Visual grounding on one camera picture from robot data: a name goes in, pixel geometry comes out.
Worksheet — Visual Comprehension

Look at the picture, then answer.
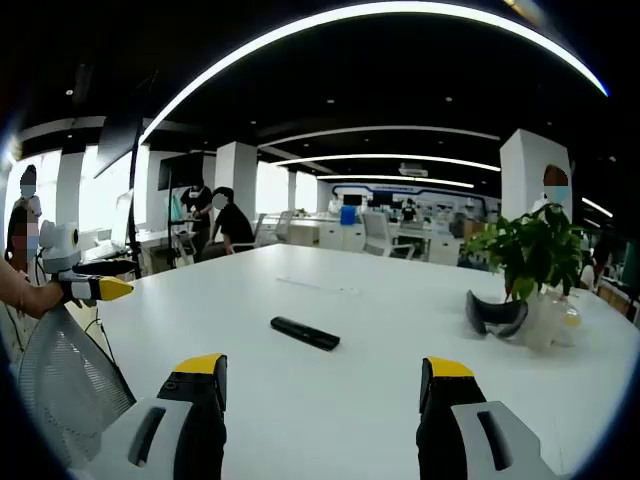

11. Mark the dark grey headset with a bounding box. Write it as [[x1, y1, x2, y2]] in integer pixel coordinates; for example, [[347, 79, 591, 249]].
[[464, 288, 530, 341]]

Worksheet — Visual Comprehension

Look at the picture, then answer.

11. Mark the white office desk row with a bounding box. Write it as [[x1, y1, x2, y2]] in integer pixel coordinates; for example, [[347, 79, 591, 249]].
[[287, 219, 461, 266]]

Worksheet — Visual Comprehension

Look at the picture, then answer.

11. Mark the white swivel office chair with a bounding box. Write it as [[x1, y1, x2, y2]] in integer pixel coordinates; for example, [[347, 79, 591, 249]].
[[360, 212, 416, 259], [272, 210, 296, 246]]

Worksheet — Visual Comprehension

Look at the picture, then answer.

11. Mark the curved ceiling light strip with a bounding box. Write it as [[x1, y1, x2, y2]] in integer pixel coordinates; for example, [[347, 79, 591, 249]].
[[139, 0, 611, 146]]

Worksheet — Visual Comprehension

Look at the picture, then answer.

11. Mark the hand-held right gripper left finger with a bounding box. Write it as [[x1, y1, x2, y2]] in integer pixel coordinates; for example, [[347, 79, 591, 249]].
[[74, 352, 229, 480]]

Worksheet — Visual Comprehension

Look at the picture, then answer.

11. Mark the green potted plant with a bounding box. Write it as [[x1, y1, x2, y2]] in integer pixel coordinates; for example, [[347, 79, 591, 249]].
[[462, 202, 586, 304]]

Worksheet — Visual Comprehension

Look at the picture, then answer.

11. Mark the straight ceiling light strip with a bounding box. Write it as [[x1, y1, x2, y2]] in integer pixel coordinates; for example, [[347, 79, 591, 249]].
[[314, 173, 476, 190], [269, 153, 502, 174]]

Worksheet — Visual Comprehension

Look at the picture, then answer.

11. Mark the clear glass plant vase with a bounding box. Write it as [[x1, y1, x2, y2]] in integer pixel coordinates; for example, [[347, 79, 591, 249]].
[[522, 289, 584, 351]]

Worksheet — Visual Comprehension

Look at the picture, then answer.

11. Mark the black stand pole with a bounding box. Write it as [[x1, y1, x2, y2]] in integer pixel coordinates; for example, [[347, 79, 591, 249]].
[[123, 142, 146, 281]]

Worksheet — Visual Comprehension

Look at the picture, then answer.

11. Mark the black remote control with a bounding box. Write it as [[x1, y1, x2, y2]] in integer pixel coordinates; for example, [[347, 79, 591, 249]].
[[270, 315, 342, 353]]

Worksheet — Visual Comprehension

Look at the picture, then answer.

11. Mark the black wall screen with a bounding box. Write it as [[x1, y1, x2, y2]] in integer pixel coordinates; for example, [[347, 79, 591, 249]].
[[157, 154, 205, 192]]

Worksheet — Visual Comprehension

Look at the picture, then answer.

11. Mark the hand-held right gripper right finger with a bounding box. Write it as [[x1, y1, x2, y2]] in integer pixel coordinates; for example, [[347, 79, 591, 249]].
[[416, 356, 560, 480]]

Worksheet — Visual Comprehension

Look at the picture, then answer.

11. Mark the person's left hand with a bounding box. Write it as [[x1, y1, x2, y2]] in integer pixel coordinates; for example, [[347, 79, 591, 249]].
[[20, 278, 65, 319]]

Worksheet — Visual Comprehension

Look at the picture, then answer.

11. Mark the thin black cable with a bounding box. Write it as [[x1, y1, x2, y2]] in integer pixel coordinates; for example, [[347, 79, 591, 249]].
[[82, 304, 117, 366]]

